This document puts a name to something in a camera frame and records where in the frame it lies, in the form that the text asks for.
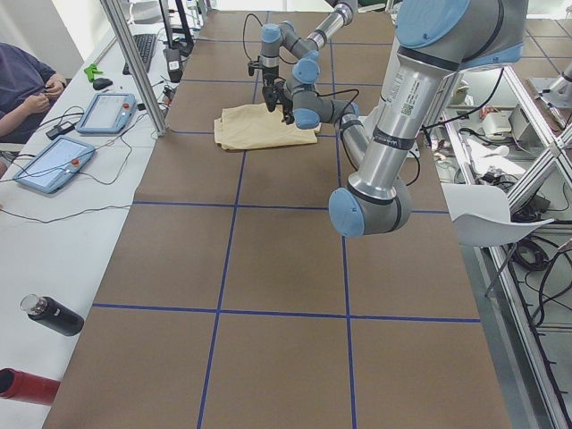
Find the cream long-sleeve printed shirt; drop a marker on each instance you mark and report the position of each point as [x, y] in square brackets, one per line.
[247, 127]

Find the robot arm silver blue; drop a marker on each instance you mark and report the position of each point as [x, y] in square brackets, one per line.
[290, 69]
[433, 39]

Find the black keyboard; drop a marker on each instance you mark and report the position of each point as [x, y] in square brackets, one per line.
[146, 45]

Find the far blue teach pendant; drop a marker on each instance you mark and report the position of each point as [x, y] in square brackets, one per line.
[107, 113]

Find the blue teach pendant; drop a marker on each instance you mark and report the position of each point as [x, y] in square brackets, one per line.
[54, 166]
[107, 113]

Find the black computer mouse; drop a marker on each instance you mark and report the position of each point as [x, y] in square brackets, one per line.
[101, 83]

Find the green plastic clip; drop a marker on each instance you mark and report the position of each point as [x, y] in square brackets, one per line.
[92, 72]

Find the white curved base cover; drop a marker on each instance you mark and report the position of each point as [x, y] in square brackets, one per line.
[482, 218]

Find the near blue teach pendant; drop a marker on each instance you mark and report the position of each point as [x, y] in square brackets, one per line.
[54, 166]

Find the seated person dark shirt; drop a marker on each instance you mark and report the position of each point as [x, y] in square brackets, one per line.
[29, 88]

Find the black water bottle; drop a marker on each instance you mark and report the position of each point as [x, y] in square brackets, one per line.
[52, 314]

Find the red cylinder bottle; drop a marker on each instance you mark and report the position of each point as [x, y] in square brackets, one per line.
[26, 387]

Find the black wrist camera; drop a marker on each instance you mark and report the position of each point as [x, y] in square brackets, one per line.
[254, 66]

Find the aluminium frame post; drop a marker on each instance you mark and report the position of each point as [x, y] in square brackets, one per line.
[131, 55]

